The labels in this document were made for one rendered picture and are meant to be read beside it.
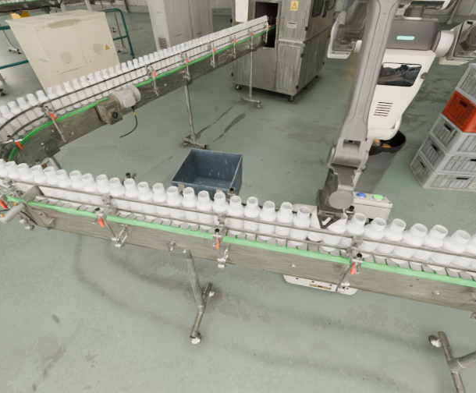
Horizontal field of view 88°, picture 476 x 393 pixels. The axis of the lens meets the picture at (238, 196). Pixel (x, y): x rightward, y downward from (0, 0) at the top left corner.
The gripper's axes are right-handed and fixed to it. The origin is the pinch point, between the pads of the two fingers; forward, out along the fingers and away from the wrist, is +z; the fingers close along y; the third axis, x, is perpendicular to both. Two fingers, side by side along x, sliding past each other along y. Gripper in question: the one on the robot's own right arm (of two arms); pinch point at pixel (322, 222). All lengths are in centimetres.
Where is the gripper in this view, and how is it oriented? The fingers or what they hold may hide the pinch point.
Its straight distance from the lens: 82.3
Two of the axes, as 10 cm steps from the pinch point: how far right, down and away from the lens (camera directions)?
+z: -0.2, 7.8, 6.3
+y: -2.1, 6.1, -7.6
